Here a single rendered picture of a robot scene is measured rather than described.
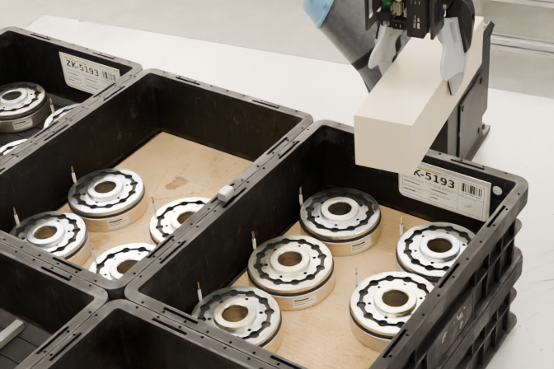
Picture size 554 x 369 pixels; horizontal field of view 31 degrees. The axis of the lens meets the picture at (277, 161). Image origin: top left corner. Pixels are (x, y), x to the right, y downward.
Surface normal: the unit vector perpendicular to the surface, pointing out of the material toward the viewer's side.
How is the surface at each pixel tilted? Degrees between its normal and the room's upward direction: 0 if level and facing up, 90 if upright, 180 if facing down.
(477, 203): 90
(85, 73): 90
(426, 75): 0
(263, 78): 0
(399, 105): 0
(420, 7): 90
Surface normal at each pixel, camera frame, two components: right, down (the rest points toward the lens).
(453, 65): 0.85, 0.00
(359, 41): -0.36, 0.46
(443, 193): -0.57, 0.51
